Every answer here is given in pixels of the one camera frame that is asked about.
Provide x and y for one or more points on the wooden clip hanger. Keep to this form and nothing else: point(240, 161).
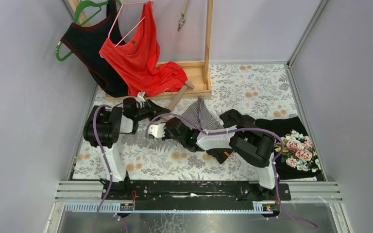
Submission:
point(187, 85)

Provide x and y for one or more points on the wooden clothes rack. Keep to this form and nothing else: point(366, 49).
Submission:
point(197, 71)

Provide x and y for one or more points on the black floral garment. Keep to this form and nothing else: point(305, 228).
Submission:
point(299, 158)

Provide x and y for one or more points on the grey striped underwear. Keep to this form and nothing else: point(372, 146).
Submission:
point(198, 116)

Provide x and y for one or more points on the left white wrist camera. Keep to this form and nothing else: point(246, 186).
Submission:
point(141, 96)

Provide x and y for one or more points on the dark tank top red trim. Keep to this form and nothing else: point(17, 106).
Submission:
point(86, 42)

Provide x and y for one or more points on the black underwear orange trim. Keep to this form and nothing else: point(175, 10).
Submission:
point(230, 118)

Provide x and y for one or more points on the green plastic hanger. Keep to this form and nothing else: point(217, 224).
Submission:
point(86, 10)

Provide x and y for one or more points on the pink wire hanger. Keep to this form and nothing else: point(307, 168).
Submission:
point(129, 18)

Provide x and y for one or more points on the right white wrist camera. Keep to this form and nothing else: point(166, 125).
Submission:
point(156, 130)

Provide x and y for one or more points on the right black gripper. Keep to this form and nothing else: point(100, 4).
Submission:
point(168, 131)

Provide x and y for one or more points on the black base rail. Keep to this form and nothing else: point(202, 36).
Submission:
point(193, 195)

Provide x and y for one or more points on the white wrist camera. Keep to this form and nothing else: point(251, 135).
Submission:
point(156, 130)
point(141, 96)

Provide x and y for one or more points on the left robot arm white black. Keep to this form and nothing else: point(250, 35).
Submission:
point(106, 124)

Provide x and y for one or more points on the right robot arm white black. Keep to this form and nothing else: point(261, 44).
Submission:
point(250, 143)

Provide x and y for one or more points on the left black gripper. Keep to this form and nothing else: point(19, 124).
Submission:
point(149, 108)

